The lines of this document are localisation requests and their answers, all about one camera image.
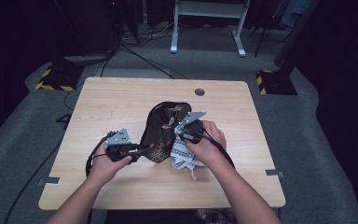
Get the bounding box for person's left hand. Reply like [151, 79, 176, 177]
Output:
[89, 146, 133, 188]

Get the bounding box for blue fabric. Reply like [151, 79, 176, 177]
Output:
[279, 0, 313, 31]

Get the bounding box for person's black shirt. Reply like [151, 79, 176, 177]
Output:
[103, 209, 200, 224]

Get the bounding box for black yellow striped base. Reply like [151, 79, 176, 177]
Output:
[34, 63, 85, 92]
[255, 69, 298, 96]

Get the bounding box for dark slanted pole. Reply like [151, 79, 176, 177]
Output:
[273, 0, 321, 77]

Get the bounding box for white desk frame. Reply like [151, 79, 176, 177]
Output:
[170, 0, 251, 59]

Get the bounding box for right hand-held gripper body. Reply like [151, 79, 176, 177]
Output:
[175, 110, 207, 145]

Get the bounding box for person's right hand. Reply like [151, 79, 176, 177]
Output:
[185, 120, 227, 167]

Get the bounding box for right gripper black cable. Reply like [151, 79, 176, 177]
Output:
[183, 129, 236, 171]

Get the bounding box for thin black floor cable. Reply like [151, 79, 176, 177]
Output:
[120, 43, 187, 80]

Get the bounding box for long black floor cable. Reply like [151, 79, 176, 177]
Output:
[3, 139, 63, 224]

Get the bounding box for black tripod stand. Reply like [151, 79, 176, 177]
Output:
[251, 24, 290, 59]

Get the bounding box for black floral lacquer plate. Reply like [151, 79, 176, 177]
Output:
[139, 101, 194, 163]

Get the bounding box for person's plaid trousers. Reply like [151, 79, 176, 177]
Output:
[194, 208, 237, 224]

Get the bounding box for white checked cloth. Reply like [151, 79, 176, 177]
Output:
[170, 124, 206, 181]

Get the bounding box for black cabinet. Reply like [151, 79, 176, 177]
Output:
[55, 0, 122, 64]

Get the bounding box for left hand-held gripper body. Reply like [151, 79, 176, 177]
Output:
[103, 128, 140, 163]

